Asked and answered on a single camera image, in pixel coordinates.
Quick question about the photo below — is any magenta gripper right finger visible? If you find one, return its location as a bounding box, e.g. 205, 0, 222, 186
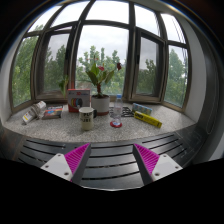
133, 144, 182, 185

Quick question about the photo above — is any yellow long box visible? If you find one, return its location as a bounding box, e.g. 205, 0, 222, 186
134, 111, 162, 128

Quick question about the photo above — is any potted plant in white pot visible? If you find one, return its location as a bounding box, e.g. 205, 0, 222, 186
87, 63, 115, 116

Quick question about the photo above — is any red round coaster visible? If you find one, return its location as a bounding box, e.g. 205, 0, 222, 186
110, 121, 122, 128

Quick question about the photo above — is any red colourful box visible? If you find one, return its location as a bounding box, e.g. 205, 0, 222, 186
68, 89, 90, 112

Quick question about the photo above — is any light blue small box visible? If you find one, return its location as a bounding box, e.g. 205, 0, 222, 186
132, 103, 152, 115

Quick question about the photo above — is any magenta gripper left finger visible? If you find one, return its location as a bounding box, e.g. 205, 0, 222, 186
42, 143, 91, 185

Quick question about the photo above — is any white crumpled package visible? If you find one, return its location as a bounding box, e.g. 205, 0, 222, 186
22, 101, 46, 124

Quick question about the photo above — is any dark flat book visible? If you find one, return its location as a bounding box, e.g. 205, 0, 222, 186
43, 105, 63, 119

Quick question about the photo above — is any dark slatted radiator cover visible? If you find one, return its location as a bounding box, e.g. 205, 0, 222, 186
0, 122, 206, 184

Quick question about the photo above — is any black patterned mat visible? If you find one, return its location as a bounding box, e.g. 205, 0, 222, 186
109, 107, 134, 118

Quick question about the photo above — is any brown window frame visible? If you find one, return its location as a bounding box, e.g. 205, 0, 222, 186
9, 0, 191, 112

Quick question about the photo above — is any cream ceramic mug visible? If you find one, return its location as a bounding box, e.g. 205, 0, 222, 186
79, 107, 97, 131

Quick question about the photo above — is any clear plastic water bottle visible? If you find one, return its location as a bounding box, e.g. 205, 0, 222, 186
112, 94, 123, 127

